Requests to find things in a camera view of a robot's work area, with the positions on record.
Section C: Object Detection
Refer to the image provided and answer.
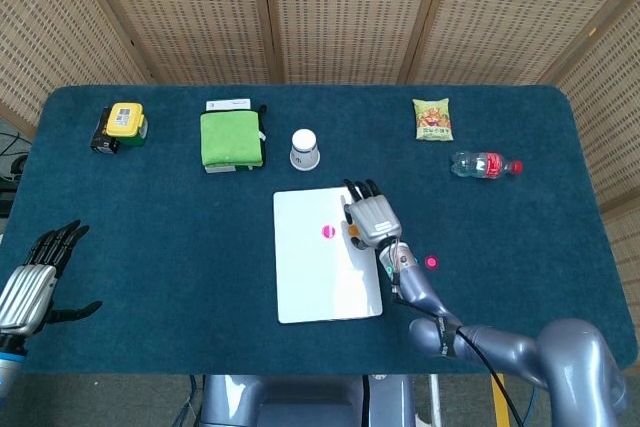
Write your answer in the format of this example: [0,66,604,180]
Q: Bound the woven screen panel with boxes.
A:
[79,0,284,86]
[269,0,451,86]
[409,0,640,86]
[549,0,640,363]
[0,0,157,141]

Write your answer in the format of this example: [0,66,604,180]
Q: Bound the folded green towel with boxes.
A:
[199,109,265,168]

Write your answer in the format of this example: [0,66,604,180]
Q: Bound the clear bottle red label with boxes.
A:
[449,150,524,181]

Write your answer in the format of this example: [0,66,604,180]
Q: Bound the green container yellow lid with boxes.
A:
[105,101,149,148]

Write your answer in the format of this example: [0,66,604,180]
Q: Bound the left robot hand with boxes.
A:
[0,219,104,338]

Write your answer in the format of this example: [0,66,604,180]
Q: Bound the white paper cup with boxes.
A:
[288,128,321,172]

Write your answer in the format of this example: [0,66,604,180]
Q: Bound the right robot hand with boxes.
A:
[342,178,404,252]

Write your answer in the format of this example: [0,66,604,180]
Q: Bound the white and green box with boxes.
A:
[204,96,255,175]

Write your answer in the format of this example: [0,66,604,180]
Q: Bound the white table leg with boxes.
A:
[428,374,443,427]

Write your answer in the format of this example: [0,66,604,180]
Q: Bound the green pea snack bag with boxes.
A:
[412,97,456,142]

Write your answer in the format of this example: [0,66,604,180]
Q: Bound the black floor cables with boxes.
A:
[0,131,34,218]

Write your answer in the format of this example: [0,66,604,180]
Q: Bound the white rectangular board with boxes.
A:
[272,185,385,325]

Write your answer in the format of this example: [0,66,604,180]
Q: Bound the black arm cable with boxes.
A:
[385,266,514,427]

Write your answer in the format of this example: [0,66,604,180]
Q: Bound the teal table cloth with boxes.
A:
[0,84,639,377]

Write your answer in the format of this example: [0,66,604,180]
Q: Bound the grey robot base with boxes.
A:
[199,374,417,427]

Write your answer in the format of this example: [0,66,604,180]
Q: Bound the small black box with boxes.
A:
[89,106,121,155]

